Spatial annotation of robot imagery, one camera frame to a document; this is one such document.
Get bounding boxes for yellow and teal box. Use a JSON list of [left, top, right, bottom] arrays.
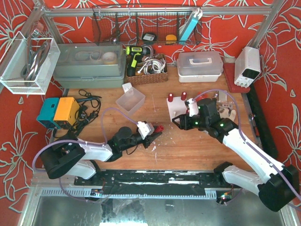
[[36, 97, 80, 129]]

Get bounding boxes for white peg board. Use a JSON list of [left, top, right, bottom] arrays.
[[166, 96, 187, 121]]

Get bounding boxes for grey tools in acrylic box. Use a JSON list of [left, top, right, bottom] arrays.
[[20, 33, 50, 81]]

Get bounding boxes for silver metal block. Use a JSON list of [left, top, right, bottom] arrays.
[[218, 90, 227, 103]]

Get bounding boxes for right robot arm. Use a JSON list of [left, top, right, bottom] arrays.
[[172, 98, 300, 212]]

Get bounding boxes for woven wicker basket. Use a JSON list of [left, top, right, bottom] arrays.
[[125, 66, 168, 86]]

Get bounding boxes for grey metal bracket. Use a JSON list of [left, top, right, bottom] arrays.
[[217, 102, 235, 109]]

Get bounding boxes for yellow tape measure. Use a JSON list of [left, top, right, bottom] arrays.
[[166, 34, 177, 45]]

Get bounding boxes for red mat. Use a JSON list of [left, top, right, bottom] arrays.
[[223, 63, 250, 93]]

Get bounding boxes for black side rail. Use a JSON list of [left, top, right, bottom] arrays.
[[246, 85, 278, 159]]

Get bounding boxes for beige work glove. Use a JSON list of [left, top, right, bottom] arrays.
[[218, 106, 237, 121]]

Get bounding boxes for translucent plastic spring bin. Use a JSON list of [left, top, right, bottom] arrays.
[[116, 87, 146, 116]]

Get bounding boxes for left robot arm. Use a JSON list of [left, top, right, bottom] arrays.
[[40, 126, 164, 179]]

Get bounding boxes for clear acrylic box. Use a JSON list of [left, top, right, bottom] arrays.
[[0, 32, 61, 95]]

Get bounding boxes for black cable bundle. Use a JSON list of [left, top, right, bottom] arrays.
[[53, 89, 102, 142]]

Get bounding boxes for white wall adapter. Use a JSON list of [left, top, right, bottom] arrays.
[[122, 82, 132, 93]]

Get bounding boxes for white power supply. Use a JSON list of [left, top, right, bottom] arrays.
[[234, 46, 261, 88]]

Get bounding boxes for aluminium frame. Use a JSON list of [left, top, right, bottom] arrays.
[[0, 0, 301, 226]]

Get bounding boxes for white lidded storage box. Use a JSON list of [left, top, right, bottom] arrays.
[[177, 51, 223, 83]]

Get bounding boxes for red large spring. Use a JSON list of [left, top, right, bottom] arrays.
[[181, 92, 187, 101], [167, 93, 174, 103]]

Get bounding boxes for black wire basket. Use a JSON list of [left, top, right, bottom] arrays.
[[92, 3, 202, 45]]

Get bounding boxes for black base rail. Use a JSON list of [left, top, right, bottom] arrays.
[[74, 169, 238, 196]]

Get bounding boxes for orange plug adapter cube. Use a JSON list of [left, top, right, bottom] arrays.
[[198, 92, 208, 99]]

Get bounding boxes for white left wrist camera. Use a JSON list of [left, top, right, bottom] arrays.
[[137, 121, 155, 140]]

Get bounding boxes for white coiled cable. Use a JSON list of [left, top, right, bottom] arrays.
[[138, 58, 166, 75]]

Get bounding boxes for blue flat case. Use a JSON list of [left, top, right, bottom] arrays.
[[179, 8, 203, 44]]

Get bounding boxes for green cordless drill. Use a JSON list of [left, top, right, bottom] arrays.
[[126, 46, 151, 77]]

